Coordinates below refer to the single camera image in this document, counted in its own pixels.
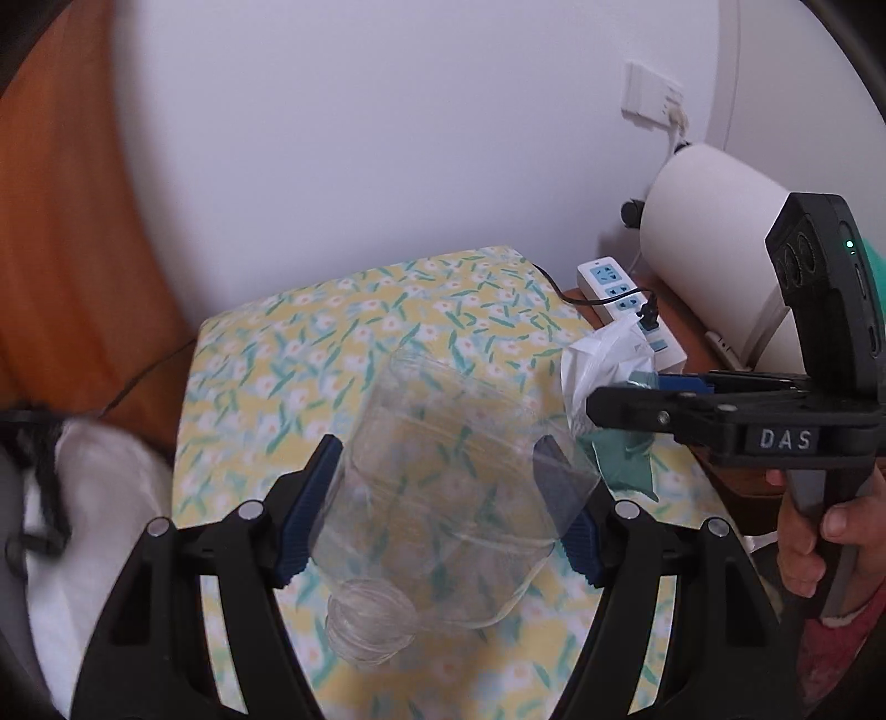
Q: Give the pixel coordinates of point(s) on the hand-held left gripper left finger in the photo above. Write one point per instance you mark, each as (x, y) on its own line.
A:
(311, 512)

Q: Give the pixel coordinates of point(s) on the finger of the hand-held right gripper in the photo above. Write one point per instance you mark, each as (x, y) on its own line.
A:
(682, 382)
(650, 412)

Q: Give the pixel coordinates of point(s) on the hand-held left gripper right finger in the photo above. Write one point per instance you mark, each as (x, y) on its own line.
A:
(580, 547)

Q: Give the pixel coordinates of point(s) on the green packet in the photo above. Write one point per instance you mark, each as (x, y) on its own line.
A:
(623, 464)

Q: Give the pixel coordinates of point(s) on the white plastic bag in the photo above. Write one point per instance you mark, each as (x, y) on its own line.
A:
(602, 360)

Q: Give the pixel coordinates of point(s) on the clear plastic bottle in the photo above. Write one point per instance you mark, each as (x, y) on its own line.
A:
(443, 498)

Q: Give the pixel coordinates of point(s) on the person's right forearm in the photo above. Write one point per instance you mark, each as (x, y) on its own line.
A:
(844, 658)

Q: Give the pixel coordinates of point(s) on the person's right hand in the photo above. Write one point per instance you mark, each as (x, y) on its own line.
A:
(796, 554)

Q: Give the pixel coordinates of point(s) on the teal object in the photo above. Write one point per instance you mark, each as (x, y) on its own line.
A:
(878, 277)

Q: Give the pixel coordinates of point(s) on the white power strip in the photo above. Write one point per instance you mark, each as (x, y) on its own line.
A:
(609, 280)

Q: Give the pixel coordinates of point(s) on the white cylindrical appliance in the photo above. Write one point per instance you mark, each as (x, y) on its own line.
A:
(713, 228)

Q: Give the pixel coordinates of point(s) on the yellow floral cloth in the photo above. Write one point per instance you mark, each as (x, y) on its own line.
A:
(277, 346)

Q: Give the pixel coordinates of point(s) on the white quilt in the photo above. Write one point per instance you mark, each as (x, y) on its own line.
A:
(104, 540)

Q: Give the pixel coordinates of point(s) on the orange wooden headboard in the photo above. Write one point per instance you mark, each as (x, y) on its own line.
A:
(62, 242)

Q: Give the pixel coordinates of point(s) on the white wall socket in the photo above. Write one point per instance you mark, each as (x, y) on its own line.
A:
(647, 90)

